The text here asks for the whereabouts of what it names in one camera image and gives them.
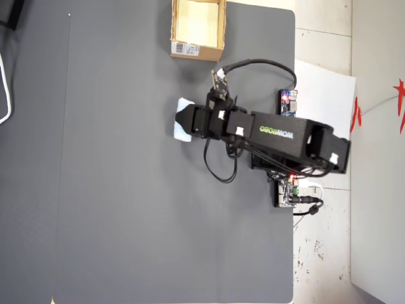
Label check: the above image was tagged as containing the short white cable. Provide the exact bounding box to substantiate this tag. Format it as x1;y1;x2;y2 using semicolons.
297;179;324;194

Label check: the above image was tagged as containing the red paper cutout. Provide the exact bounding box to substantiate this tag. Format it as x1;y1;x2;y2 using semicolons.
349;77;405;136

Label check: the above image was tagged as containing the white light-blue cloth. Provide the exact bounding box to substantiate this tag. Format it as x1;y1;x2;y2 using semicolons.
173;97;196;143

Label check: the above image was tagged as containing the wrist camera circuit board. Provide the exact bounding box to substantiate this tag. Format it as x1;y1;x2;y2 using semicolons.
211;70;230;101

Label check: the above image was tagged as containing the thin grey wire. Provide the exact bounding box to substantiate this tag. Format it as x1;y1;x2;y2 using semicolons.
359;94;400;117

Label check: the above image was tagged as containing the black power cable with connector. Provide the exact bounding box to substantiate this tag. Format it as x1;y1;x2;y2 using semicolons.
292;195;325;217

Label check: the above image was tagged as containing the white paper sheet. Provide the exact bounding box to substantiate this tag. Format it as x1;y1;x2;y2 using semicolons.
294;59;357;191

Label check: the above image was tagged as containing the black object at table corner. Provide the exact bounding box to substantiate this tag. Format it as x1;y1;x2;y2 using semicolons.
0;0;27;32

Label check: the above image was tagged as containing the blue circuit board red LED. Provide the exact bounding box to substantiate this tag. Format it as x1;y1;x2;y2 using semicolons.
278;89;299;117

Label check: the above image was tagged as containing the white curved cord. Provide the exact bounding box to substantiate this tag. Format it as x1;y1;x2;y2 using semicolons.
0;53;14;125

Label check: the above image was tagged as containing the dark grey textured mat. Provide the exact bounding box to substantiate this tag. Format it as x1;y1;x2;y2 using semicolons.
52;0;297;304

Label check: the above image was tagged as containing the motor controller circuit board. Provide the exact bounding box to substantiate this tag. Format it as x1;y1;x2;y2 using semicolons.
273;175;301;209

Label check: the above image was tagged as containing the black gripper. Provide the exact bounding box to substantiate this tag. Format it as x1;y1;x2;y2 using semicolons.
175;105;228;148

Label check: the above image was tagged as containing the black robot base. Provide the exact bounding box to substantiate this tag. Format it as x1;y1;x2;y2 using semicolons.
250;151;303;172

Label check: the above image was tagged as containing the open cardboard box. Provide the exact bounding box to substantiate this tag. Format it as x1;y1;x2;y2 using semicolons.
170;0;228;63

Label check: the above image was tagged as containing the black camera cable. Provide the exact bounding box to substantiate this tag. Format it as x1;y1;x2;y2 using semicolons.
218;58;298;92

